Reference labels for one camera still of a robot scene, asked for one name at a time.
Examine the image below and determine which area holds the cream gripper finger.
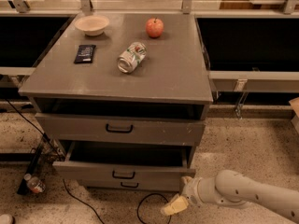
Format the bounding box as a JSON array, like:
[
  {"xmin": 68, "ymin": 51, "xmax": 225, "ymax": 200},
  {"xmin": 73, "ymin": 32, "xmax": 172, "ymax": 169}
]
[{"xmin": 181, "ymin": 176, "xmax": 192, "ymax": 187}]

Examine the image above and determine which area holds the grey drawer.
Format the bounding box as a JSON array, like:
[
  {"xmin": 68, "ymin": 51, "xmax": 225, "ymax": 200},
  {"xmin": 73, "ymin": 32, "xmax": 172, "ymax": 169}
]
[
  {"xmin": 53, "ymin": 141, "xmax": 195, "ymax": 186},
  {"xmin": 36, "ymin": 113, "xmax": 205, "ymax": 146},
  {"xmin": 78, "ymin": 180, "xmax": 179, "ymax": 192}
]

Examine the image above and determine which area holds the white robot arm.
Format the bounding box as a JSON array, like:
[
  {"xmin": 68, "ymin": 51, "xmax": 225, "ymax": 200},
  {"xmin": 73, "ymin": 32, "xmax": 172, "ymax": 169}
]
[{"xmin": 161, "ymin": 170, "xmax": 299, "ymax": 224}]

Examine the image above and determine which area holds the grey bottom drawer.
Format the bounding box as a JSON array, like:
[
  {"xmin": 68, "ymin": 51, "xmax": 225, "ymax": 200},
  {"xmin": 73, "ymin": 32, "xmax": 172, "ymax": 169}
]
[{"xmin": 78, "ymin": 180, "xmax": 179, "ymax": 192}]

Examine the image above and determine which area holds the grey drawer cabinet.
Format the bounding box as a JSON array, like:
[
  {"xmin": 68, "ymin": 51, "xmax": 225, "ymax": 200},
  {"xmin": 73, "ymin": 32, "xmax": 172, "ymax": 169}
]
[{"xmin": 18, "ymin": 12, "xmax": 215, "ymax": 161}]

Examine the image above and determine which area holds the grey top drawer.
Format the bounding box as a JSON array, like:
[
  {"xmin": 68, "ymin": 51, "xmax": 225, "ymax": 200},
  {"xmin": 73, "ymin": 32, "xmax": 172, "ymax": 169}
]
[{"xmin": 36, "ymin": 113, "xmax": 205, "ymax": 146}]

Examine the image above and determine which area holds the silver green soda can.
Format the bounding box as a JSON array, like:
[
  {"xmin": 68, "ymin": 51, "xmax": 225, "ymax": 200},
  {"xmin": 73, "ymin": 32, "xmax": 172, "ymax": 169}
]
[{"xmin": 117, "ymin": 42, "xmax": 147, "ymax": 74}]

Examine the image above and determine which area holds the plastic bottle on floor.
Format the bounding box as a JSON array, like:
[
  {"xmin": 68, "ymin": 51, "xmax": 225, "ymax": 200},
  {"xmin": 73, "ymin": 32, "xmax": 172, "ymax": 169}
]
[{"xmin": 24, "ymin": 174, "xmax": 46, "ymax": 193}]

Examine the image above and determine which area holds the black power strip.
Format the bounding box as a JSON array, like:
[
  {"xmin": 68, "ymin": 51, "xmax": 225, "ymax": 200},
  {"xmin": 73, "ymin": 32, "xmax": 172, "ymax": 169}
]
[{"xmin": 17, "ymin": 143, "xmax": 43, "ymax": 195}]

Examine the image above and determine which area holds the red apple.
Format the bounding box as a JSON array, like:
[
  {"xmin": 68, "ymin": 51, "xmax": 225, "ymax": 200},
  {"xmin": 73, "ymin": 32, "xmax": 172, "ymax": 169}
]
[{"xmin": 146, "ymin": 18, "xmax": 164, "ymax": 38}]

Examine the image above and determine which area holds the dark snack bar packet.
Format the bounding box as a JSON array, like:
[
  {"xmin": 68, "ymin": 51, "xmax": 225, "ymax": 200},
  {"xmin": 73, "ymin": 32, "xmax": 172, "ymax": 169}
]
[{"xmin": 74, "ymin": 45, "xmax": 96, "ymax": 63}]

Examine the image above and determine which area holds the beige paper bowl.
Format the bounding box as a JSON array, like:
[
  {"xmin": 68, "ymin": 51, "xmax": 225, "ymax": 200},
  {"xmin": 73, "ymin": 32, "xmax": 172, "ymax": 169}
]
[{"xmin": 75, "ymin": 15, "xmax": 109, "ymax": 36}]

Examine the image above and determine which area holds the metal bracket under shelf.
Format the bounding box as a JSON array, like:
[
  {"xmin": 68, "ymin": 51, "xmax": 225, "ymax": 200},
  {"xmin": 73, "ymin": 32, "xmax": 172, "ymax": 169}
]
[{"xmin": 234, "ymin": 79, "xmax": 248, "ymax": 119}]

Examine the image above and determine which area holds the black cable on floor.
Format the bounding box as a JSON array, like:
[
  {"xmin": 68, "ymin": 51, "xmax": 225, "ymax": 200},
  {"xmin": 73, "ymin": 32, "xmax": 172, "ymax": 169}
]
[{"xmin": 4, "ymin": 98, "xmax": 173, "ymax": 224}]

